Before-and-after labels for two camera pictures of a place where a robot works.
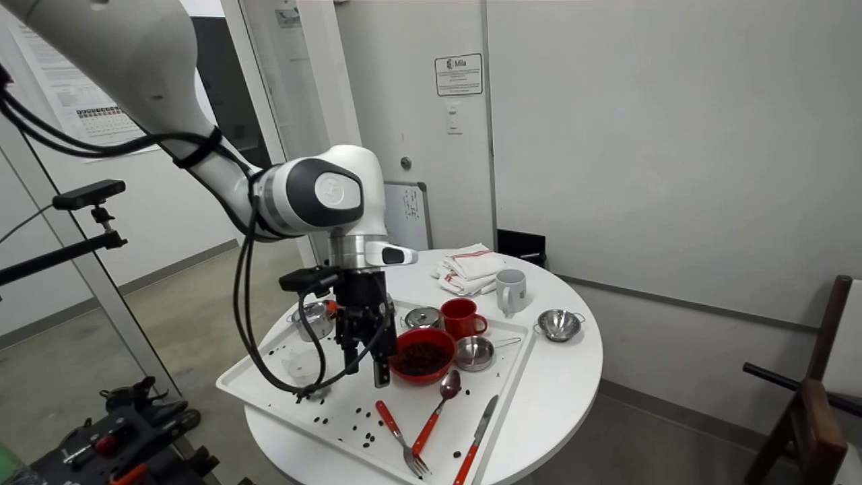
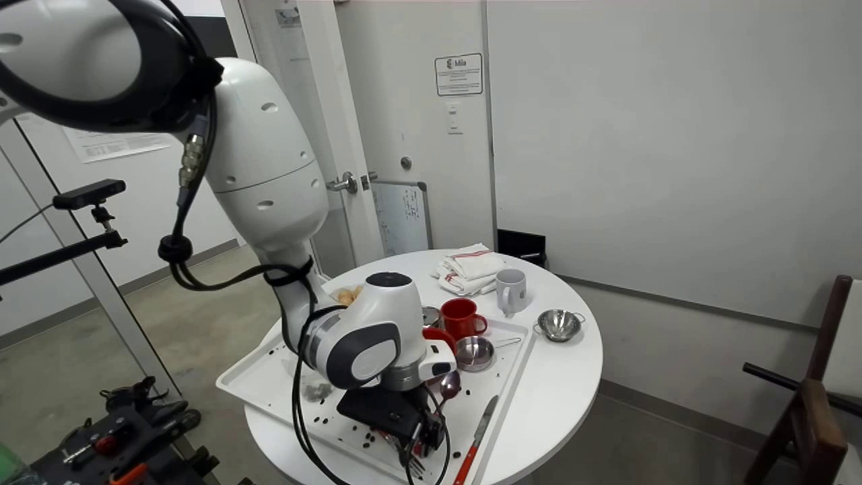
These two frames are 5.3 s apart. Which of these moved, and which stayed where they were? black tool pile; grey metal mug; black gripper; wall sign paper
Moved: black gripper
Stayed: wall sign paper; black tool pile; grey metal mug
